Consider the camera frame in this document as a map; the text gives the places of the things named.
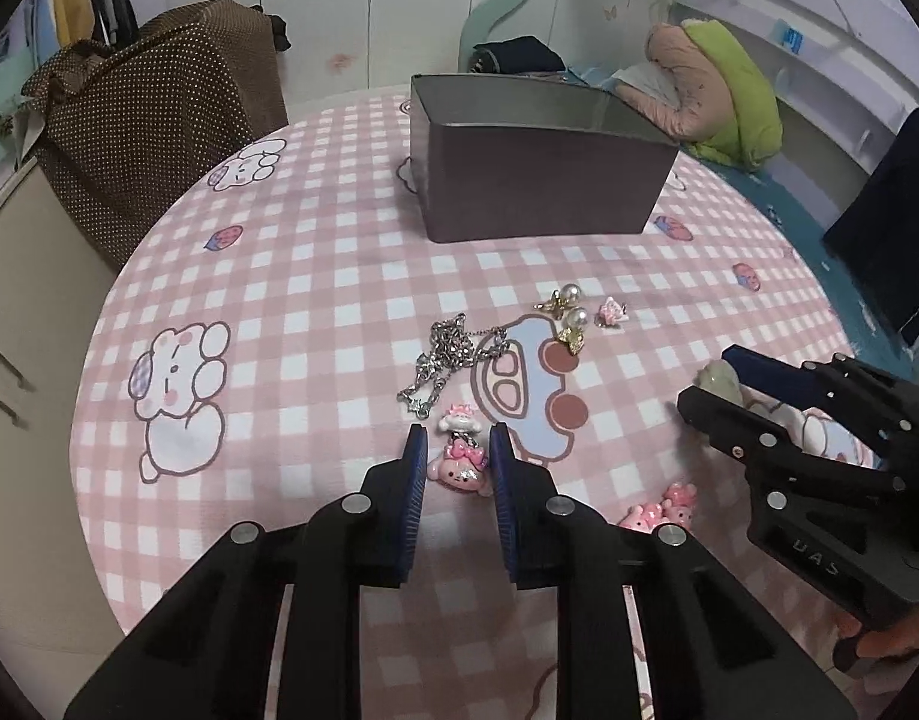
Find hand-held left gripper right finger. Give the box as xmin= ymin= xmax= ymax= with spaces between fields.
xmin=488 ymin=424 xmax=860 ymax=720

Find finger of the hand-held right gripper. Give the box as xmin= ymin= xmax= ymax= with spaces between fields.
xmin=675 ymin=386 xmax=911 ymax=500
xmin=720 ymin=343 xmax=919 ymax=470

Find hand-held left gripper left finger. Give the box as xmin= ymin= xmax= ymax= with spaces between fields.
xmin=62 ymin=424 xmax=431 ymax=720

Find pale green jade stone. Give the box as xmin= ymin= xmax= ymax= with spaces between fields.
xmin=692 ymin=361 xmax=747 ymax=402

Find pink bunny charm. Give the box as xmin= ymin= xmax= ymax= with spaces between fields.
xmin=427 ymin=439 xmax=495 ymax=496

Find purple metal box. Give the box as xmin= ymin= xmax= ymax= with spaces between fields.
xmin=409 ymin=73 xmax=680 ymax=245

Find person's right hand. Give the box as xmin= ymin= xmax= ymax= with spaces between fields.
xmin=834 ymin=604 xmax=919 ymax=680

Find small pink white figure charm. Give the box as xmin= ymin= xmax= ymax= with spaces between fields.
xmin=439 ymin=403 xmax=482 ymax=440

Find pink bear charm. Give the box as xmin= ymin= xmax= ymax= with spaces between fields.
xmin=618 ymin=502 xmax=666 ymax=535
xmin=660 ymin=481 xmax=695 ymax=524

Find pink checked cartoon tablecloth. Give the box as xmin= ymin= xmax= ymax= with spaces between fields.
xmin=68 ymin=86 xmax=891 ymax=720

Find navy garment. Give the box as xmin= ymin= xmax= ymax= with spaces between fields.
xmin=823 ymin=106 xmax=919 ymax=350

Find green blanket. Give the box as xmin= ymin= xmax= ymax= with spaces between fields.
xmin=684 ymin=19 xmax=783 ymax=173

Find pink quilted blanket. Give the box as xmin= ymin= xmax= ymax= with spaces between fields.
xmin=615 ymin=22 xmax=732 ymax=142

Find white shelf unit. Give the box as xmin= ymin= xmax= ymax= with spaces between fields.
xmin=677 ymin=0 xmax=919 ymax=181

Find dark folded clothes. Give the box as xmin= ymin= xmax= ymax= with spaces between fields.
xmin=470 ymin=36 xmax=567 ymax=76

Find beige cabinet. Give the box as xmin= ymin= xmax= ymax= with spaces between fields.
xmin=0 ymin=157 xmax=131 ymax=661

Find brown dotted cloth bag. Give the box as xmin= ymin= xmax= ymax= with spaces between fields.
xmin=20 ymin=1 xmax=292 ymax=267

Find green curved headboard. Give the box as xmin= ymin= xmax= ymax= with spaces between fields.
xmin=459 ymin=0 xmax=581 ymax=76

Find silver chain necklace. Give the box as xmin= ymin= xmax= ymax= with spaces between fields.
xmin=398 ymin=313 xmax=524 ymax=421

